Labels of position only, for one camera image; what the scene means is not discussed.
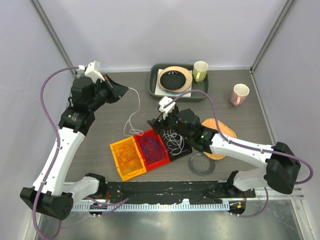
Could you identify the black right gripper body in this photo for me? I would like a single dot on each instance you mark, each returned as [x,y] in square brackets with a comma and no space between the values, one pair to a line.
[172,122]

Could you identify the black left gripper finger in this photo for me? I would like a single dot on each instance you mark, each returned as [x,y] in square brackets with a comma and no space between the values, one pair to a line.
[112,86]
[122,90]

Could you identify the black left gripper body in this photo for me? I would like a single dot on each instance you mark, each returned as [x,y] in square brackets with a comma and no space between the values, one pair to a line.
[103,94]

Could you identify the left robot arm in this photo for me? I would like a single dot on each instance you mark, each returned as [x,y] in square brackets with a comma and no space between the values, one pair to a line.
[48,195]

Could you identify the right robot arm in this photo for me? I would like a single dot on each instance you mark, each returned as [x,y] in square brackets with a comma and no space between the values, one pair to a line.
[276,165]

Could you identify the woven orange basket tray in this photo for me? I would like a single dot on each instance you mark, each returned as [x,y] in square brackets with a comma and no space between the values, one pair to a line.
[211,123]

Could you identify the black plastic bin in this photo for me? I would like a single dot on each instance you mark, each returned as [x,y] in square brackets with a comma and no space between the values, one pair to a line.
[176,145]

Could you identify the red plastic bin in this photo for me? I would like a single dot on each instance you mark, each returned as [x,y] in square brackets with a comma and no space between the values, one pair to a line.
[152,149]

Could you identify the blue plate under plate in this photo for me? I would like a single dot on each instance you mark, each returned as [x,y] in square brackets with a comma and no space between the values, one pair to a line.
[172,92]

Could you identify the yellow plastic bin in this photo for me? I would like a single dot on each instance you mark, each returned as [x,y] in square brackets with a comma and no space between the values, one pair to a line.
[128,160]

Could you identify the dark green tray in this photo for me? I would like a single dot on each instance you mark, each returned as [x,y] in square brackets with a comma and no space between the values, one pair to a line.
[157,92]

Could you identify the tan rimmed black plate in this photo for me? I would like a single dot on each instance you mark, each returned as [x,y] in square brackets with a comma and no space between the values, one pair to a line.
[175,79]

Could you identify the pink mug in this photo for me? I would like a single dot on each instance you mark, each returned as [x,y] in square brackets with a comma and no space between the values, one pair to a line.
[239,93]

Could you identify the green mug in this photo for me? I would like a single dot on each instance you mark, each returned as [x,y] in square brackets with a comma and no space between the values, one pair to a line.
[199,72]

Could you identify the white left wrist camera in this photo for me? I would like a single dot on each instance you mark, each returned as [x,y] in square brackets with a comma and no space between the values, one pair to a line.
[92,70]

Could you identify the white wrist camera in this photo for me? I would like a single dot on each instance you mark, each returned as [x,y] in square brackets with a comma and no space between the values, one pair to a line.
[165,106]
[92,70]

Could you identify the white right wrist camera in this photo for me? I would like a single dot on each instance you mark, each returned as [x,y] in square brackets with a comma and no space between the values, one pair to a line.
[165,106]

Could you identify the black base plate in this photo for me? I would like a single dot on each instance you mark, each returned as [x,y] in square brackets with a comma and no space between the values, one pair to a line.
[172,192]

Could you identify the aluminium frame post left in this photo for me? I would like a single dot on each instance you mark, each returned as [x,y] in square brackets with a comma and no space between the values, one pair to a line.
[51,31]

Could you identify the aluminium frame post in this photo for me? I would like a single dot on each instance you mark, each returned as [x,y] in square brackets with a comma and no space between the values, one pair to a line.
[285,11]
[51,31]

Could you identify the aluminium front rail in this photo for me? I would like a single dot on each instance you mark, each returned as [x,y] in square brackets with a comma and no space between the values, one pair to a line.
[99,204]

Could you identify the aluminium frame post right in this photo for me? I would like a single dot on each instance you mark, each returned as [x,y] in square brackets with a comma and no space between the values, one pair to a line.
[285,11]

